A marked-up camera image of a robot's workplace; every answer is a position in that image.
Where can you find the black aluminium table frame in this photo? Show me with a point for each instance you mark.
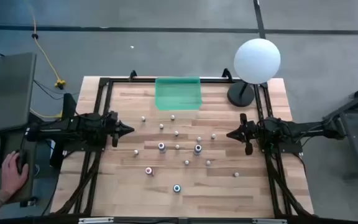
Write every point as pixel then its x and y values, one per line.
pixel 126 80

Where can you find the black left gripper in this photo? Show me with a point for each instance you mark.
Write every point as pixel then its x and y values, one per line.
pixel 109 127

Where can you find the large blue food coloring bottle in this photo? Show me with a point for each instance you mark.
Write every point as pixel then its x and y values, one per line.
pixel 176 188

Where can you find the black metal cart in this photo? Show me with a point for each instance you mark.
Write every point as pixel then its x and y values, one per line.
pixel 353 140

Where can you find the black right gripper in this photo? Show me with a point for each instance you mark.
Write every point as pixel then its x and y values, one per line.
pixel 251 132

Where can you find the large violet food coloring bottle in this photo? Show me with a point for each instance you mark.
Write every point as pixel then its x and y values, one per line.
pixel 162 146

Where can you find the black gantry post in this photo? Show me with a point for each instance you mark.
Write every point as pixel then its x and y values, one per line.
pixel 69 102

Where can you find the small white-capped dropper bottle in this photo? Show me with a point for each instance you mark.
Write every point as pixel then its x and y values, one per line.
pixel 176 133
pixel 161 126
pixel 199 139
pixel 143 118
pixel 186 162
pixel 213 136
pixel 172 117
pixel 135 152
pixel 236 174
pixel 208 162

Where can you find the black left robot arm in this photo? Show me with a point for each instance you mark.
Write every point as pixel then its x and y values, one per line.
pixel 57 127

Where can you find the grey side table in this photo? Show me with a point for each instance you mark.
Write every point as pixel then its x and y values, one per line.
pixel 8 93

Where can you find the black table clamp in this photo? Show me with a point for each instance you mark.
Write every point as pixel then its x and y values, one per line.
pixel 132 75
pixel 227 75

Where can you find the large black food coloring bottle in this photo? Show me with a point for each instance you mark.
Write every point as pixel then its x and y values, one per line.
pixel 198 148

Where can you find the black computer mouse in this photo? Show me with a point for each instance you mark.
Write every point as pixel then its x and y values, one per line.
pixel 21 156

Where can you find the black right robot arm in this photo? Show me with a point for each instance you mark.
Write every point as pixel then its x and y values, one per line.
pixel 306 129

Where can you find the teal translucent plastic bin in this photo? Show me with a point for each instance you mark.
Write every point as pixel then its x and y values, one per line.
pixel 179 93

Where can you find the silver edge bracket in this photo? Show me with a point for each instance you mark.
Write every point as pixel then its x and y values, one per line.
pixel 269 221
pixel 95 220

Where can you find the white globe lamp black base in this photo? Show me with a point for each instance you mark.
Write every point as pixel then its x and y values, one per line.
pixel 256 60

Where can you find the person's hand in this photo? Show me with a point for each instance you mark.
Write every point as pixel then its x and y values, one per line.
pixel 11 177

